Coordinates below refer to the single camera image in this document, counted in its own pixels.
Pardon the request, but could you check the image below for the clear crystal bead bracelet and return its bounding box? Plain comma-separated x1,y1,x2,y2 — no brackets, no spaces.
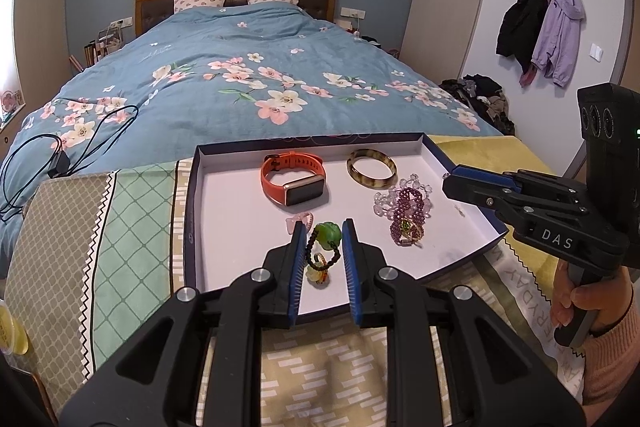
372,174,433,220

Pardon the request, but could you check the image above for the gold ring with green stone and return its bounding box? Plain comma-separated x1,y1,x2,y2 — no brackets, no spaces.
397,219,426,249

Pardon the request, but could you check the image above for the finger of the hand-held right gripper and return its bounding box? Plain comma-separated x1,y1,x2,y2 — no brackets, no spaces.
441,164,523,224

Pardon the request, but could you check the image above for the purple jacket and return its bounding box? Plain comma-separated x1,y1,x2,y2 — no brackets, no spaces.
520,0,586,88

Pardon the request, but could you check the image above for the person's right hand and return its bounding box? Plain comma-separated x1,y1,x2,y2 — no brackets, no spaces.
550,264,633,338

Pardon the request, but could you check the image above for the black charger cable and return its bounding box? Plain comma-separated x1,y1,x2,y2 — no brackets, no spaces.
0,104,140,223

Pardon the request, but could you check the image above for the bedside clutter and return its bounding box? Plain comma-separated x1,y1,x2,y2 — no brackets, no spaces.
82,27,126,68

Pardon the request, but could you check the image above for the wooden furniture edge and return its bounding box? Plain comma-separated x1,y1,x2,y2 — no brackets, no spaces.
10,367,57,427

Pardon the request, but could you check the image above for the blue floral duvet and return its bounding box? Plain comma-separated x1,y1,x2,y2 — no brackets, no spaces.
0,4,506,278

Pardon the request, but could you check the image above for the grey framed door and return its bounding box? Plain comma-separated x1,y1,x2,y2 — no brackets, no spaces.
570,0,640,188

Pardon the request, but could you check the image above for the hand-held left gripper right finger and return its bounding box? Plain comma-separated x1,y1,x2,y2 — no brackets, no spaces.
341,219,586,427

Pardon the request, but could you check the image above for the black power adapter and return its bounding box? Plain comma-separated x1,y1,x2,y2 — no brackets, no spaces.
50,149,72,178

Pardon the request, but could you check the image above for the tortoiseshell bangle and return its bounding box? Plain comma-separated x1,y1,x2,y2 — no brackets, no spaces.
347,149,398,188

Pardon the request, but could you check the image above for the pile of dark clothes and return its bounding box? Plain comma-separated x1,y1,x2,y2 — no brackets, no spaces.
440,74,516,135

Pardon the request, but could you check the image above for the orange smartwatch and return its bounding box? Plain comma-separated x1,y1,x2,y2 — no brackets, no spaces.
261,152,328,206

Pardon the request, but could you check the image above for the yellow translucent object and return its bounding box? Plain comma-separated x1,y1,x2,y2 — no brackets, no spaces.
0,299,28,355

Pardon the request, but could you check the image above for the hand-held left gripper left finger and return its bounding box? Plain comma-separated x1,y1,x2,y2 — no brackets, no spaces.
59,221,307,427

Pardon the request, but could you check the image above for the person's right forearm pink sleeve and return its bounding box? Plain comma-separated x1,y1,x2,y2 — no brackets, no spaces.
580,297,640,408

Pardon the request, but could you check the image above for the purple bead bracelet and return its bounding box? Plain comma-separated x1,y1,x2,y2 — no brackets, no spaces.
389,187,433,248

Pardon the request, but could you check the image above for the green beige patchwork mat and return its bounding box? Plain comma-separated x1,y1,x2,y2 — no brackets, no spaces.
5,157,586,427

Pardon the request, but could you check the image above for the olive yellow blanket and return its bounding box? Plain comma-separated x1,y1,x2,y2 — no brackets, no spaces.
425,134,593,288

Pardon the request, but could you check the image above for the black jacket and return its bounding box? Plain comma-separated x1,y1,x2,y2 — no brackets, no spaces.
496,0,548,75

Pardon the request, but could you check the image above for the dark bead bracelet green bead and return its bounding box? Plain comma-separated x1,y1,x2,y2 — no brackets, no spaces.
305,221,346,271

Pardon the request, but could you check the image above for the dark blue tray box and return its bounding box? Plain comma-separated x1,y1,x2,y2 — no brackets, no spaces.
182,133,508,327

